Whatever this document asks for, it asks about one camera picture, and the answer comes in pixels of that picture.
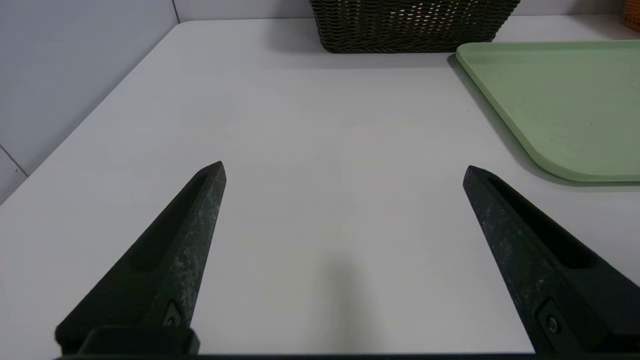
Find light green plastic tray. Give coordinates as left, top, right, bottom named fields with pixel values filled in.
left=455, top=40, right=640, bottom=183

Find orange wicker basket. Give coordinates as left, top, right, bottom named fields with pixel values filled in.
left=621, top=0, right=640, bottom=32

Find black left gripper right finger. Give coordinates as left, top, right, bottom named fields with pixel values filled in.
left=462, top=165, right=640, bottom=357

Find dark brown wicker basket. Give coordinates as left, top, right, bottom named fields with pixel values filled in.
left=309, top=0, right=521, bottom=54

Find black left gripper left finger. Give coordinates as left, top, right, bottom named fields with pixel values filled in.
left=54, top=160, right=227, bottom=355

